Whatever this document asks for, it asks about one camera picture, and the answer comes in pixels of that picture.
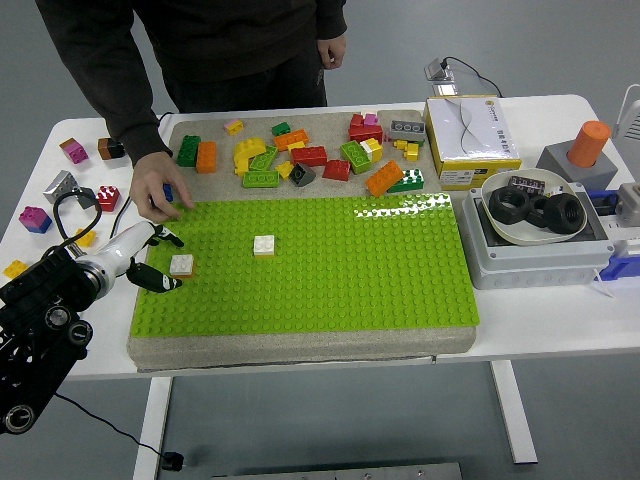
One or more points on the person's left hand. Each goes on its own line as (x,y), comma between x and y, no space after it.
(332,50)

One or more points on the person's right hand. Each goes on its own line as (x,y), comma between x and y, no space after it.
(155,182)

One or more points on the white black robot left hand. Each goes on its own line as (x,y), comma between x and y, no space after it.
(120,247)

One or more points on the white orange brick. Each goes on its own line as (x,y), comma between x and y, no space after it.
(264,245)
(181,264)

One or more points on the green studded baseplate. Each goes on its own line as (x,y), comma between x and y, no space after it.
(350,280)

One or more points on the person's left forearm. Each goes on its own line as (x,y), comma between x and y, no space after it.
(332,20)

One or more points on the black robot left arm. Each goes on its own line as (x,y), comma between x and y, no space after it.
(45,295)

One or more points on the person's right forearm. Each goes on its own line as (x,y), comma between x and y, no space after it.
(130,120)

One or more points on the red white-studded brick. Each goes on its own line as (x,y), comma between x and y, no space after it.
(108,199)

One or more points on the brown black brick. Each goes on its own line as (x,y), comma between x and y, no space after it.
(107,149)

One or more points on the silver brick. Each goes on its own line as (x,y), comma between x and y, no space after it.
(59,187)

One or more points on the brown pink brick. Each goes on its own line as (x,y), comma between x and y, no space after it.
(75,151)

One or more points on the red brick stack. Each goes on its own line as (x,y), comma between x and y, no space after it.
(365,132)

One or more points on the pink blue brick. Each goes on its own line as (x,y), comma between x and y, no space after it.
(35,220)

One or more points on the small dark green brick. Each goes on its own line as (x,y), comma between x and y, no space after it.
(281,129)

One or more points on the small pink yellow brick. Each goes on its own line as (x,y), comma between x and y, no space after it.
(233,126)

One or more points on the long orange brick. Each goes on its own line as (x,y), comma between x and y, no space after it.
(384,178)
(291,138)

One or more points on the yellow arch brick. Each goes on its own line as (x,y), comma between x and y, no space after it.
(249,148)

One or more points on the flat yellow brick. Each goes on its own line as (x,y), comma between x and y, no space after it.
(296,147)

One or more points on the long lime green brick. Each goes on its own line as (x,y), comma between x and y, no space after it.
(261,179)

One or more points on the white yellow brick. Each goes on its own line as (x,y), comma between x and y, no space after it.
(372,149)

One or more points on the person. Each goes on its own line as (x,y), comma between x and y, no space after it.
(225,40)

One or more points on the long red brick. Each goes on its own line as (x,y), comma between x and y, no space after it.
(310,156)

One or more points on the silver floor socket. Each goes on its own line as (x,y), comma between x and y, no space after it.
(439,70)

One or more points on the yellow stepped brick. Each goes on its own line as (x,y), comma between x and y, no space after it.
(410,151)

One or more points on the dark grey slope brick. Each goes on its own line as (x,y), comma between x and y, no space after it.
(302,175)

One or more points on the dark green white-studded brick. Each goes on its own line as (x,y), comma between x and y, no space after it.
(410,183)

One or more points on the white yellow cardboard box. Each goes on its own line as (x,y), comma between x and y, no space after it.
(470,130)

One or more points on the white table leg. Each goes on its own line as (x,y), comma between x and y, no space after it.
(515,415)
(152,425)

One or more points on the grey-brown foam mat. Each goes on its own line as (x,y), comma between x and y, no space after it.
(300,352)

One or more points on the dark patterned packet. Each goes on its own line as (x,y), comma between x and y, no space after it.
(527,184)

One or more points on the large black nut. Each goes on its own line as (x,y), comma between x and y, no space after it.
(520,212)
(552,220)

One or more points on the grey block holder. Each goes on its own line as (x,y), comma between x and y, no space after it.
(555,162)

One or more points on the white bowl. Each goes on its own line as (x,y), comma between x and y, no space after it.
(517,235)

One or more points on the small black nut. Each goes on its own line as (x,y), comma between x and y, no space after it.
(536,216)

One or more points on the small white label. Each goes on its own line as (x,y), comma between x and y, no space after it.
(556,190)

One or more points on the orange cylinder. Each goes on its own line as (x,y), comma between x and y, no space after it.
(587,142)

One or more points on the grey junction box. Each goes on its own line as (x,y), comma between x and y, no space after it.
(530,272)

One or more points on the white chair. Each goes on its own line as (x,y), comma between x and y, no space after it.
(632,120)

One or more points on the blue black clamp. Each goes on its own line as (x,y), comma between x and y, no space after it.
(602,198)

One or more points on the grey connector block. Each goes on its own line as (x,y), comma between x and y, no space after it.
(629,207)

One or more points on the blue plastic part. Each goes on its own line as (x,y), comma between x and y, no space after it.
(622,265)

